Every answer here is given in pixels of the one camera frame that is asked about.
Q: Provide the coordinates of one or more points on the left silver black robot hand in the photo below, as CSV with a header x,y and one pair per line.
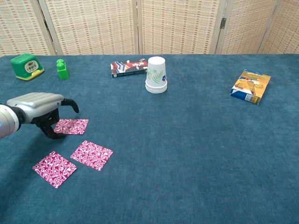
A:
x,y
37,105

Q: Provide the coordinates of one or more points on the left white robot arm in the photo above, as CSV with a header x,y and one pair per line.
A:
x,y
7,121

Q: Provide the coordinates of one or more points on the green box with yellow base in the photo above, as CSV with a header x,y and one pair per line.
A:
x,y
23,67

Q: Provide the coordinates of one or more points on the green toy building block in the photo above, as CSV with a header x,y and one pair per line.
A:
x,y
62,72

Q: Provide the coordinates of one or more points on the black screen hinge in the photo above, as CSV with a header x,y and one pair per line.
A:
x,y
46,26
223,23

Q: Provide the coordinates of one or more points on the woven bamboo screen panel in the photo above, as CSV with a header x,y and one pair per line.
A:
x,y
245,25
93,25
177,25
16,25
287,32

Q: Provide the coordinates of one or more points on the black red white book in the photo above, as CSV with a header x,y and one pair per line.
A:
x,y
126,66

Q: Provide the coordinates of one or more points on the stacked white paper cups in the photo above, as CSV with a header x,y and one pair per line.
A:
x,y
156,74

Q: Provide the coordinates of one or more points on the blue felt table cover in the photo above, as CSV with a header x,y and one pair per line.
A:
x,y
163,151

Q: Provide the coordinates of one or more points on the yellow blue snack box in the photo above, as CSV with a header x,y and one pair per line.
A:
x,y
250,86

